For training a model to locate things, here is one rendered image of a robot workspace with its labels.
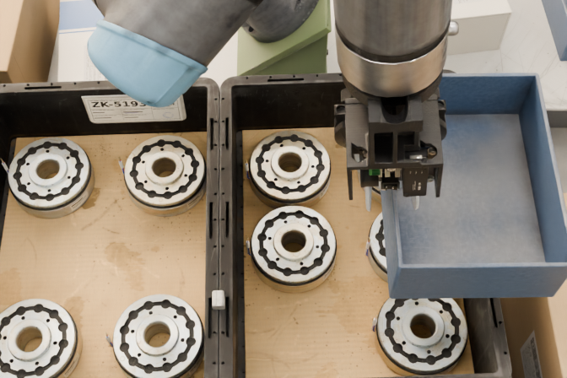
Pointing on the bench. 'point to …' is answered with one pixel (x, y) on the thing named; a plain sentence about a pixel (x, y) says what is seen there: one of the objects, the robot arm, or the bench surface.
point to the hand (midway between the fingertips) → (389, 173)
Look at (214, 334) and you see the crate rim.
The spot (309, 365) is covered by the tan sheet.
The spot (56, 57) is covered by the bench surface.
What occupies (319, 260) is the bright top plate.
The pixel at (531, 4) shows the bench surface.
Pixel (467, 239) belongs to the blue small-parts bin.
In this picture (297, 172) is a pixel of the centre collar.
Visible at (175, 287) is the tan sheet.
